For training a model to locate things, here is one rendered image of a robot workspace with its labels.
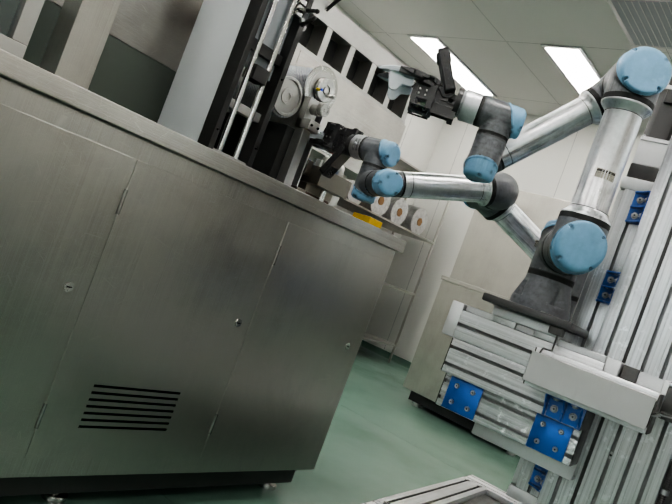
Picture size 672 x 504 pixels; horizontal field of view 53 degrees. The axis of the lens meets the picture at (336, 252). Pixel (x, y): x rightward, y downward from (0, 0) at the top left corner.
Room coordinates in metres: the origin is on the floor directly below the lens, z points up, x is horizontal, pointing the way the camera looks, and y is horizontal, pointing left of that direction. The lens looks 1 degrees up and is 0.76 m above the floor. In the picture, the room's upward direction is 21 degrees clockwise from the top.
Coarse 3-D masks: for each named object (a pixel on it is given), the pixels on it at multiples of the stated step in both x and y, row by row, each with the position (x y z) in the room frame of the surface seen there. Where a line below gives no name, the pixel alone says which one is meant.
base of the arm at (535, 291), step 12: (528, 276) 1.68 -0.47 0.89; (540, 276) 1.65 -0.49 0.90; (552, 276) 1.63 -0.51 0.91; (516, 288) 1.70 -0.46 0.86; (528, 288) 1.65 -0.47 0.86; (540, 288) 1.63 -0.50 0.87; (552, 288) 1.63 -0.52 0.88; (564, 288) 1.64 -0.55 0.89; (516, 300) 1.66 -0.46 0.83; (528, 300) 1.63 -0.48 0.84; (540, 300) 1.62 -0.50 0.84; (552, 300) 1.62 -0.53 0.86; (564, 300) 1.63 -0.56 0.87; (552, 312) 1.62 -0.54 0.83; (564, 312) 1.63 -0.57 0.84
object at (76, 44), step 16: (80, 0) 1.57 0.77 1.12; (96, 0) 1.59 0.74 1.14; (112, 0) 1.62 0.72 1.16; (64, 16) 1.61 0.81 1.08; (80, 16) 1.58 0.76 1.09; (96, 16) 1.60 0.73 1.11; (112, 16) 1.63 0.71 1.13; (64, 32) 1.59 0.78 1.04; (80, 32) 1.59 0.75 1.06; (96, 32) 1.61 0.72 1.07; (48, 48) 1.62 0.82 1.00; (64, 48) 1.57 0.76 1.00; (80, 48) 1.60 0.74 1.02; (96, 48) 1.62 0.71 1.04; (48, 64) 1.60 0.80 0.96; (64, 64) 1.58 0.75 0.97; (80, 64) 1.61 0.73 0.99; (96, 64) 1.63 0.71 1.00; (80, 80) 1.62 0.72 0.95
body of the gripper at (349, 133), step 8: (328, 128) 2.09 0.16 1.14; (336, 128) 2.07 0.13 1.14; (344, 128) 2.09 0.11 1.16; (328, 136) 2.09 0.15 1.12; (336, 136) 2.07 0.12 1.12; (344, 136) 2.08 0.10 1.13; (352, 136) 2.04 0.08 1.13; (328, 144) 2.07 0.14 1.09; (336, 144) 2.08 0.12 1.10; (344, 144) 2.06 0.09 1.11
